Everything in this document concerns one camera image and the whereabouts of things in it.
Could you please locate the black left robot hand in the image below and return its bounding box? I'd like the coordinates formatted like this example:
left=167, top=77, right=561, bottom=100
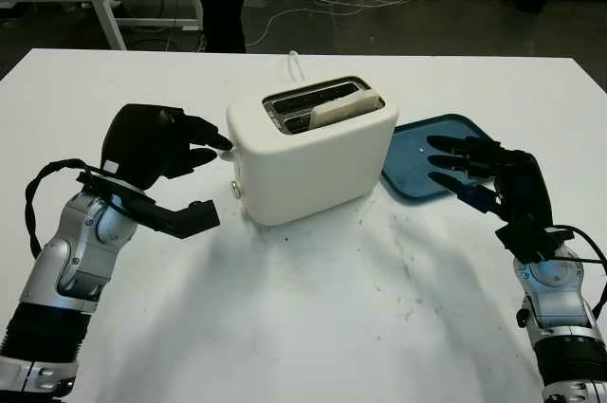
left=101, top=102, right=234, bottom=191

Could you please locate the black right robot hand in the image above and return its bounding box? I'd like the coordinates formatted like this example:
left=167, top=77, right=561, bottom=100
left=425, top=135, right=556, bottom=229

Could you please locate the white bread slice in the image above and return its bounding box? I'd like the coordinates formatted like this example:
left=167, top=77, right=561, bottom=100
left=309, top=92, right=382, bottom=131

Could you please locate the blue plastic tray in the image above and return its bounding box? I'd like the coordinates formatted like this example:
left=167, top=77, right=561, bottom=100
left=380, top=113, right=500, bottom=206

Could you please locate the white two-slot toaster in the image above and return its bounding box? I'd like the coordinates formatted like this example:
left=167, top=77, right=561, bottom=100
left=226, top=75, right=401, bottom=227

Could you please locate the person in white jacket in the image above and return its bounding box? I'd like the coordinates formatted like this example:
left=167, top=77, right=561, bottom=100
left=198, top=0, right=250, bottom=55

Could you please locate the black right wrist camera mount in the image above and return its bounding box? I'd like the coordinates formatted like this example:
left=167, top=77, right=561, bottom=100
left=494, top=224, right=578, bottom=265

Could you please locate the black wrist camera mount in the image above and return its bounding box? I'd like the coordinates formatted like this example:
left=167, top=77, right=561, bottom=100
left=494, top=224, right=578, bottom=265
left=78, top=170, right=222, bottom=240

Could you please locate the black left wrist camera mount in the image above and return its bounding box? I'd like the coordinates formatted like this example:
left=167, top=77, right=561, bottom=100
left=78, top=170, right=222, bottom=240

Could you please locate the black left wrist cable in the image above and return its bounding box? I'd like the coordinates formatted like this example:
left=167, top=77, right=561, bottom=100
left=23, top=158, right=103, bottom=258

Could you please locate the white toaster power cord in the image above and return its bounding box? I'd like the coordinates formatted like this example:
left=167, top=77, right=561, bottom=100
left=286, top=49, right=307, bottom=82

